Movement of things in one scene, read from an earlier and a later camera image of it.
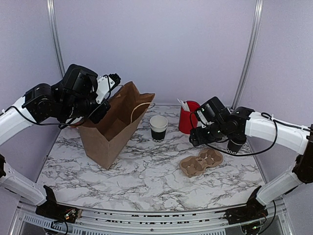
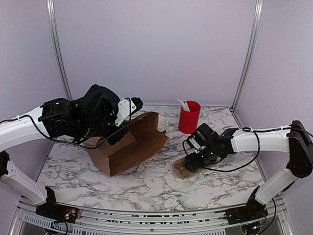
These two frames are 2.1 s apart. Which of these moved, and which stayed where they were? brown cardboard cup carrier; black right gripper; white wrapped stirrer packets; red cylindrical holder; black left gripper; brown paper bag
Moved: black left gripper; brown cardboard cup carrier; black right gripper; brown paper bag
Stayed: red cylindrical holder; white wrapped stirrer packets
